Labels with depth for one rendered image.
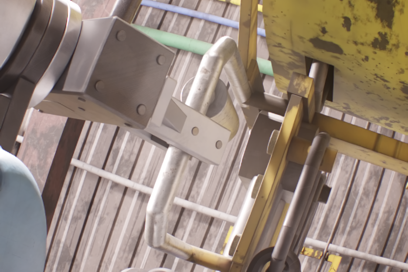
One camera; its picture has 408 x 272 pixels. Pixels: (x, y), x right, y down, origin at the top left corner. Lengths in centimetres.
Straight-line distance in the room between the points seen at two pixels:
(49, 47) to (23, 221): 17
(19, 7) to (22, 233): 16
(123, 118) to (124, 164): 541
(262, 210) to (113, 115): 22
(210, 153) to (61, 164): 434
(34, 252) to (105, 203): 554
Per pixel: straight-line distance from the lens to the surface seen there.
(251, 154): 64
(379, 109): 76
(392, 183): 559
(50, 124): 472
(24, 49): 38
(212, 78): 50
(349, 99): 76
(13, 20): 36
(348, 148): 72
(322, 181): 76
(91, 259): 577
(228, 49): 52
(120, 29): 38
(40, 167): 467
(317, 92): 70
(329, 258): 510
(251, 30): 58
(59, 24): 39
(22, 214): 23
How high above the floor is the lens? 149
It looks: 11 degrees up
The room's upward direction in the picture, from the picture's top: 20 degrees clockwise
